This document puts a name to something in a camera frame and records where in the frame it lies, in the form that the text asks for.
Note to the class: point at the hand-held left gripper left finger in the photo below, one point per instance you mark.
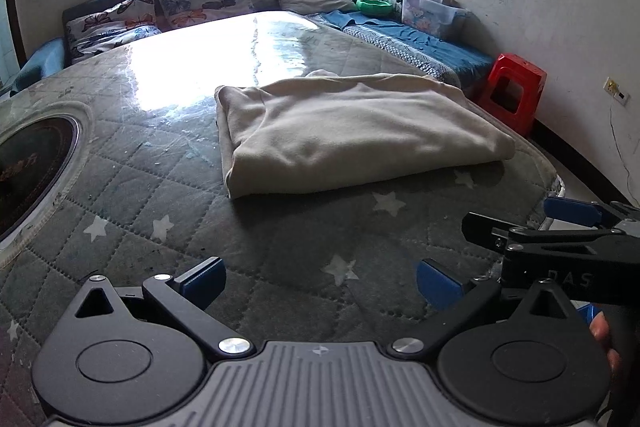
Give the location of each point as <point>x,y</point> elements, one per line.
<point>205,283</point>

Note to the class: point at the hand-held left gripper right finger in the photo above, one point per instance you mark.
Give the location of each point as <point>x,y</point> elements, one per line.
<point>437,286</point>

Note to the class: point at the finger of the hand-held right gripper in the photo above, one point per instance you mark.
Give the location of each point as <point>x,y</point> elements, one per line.
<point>570,209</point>
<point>485,227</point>

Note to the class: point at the beige knit sweater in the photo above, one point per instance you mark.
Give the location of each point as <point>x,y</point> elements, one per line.
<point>350,132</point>

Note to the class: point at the person's right hand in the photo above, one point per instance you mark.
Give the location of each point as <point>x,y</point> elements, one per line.
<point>601,329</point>

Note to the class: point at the red plastic stool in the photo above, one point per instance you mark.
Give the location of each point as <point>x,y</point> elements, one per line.
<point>515,94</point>

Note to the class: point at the blue sofa cover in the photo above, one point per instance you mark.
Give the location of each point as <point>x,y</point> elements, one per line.
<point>425,49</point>

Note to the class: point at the round black induction cooktop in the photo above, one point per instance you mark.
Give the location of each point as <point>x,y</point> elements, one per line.
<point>30,172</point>

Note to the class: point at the clear plastic storage box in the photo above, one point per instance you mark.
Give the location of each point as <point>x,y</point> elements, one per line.
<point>430,17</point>

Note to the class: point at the green plastic basin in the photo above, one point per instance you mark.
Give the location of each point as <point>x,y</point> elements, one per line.
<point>375,8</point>

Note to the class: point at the white wall socket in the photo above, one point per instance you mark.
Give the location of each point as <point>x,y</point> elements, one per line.
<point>616,92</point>

